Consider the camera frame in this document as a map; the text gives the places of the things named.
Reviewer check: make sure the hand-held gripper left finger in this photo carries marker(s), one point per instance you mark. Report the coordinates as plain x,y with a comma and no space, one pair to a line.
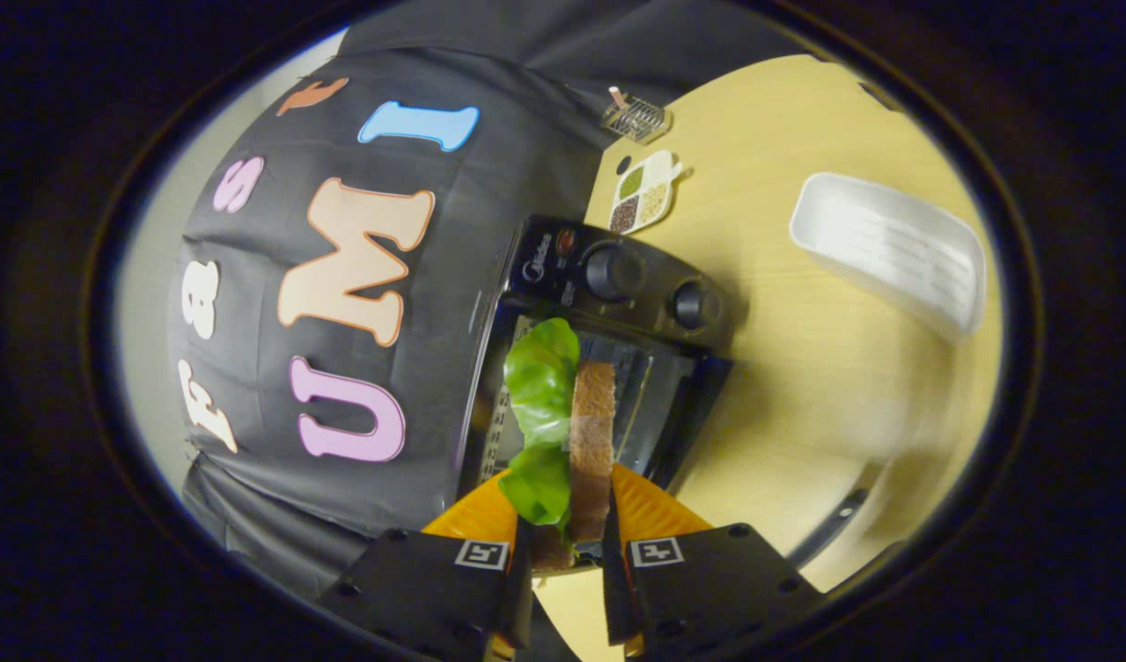
415,588

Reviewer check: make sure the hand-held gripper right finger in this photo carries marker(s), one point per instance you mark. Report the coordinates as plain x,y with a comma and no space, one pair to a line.
710,588

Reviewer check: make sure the lettuce sandwich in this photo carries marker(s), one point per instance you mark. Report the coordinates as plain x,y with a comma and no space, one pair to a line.
592,432

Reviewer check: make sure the black toaster oven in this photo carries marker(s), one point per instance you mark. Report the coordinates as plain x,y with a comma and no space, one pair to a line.
645,285

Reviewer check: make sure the black backdrop cloth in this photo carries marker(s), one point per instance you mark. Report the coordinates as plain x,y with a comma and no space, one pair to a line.
342,441

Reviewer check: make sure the white rectangular tray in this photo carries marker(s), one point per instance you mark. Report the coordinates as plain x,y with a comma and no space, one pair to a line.
893,248

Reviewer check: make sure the white divided seasoning dish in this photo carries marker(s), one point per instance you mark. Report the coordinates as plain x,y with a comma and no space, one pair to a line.
645,193

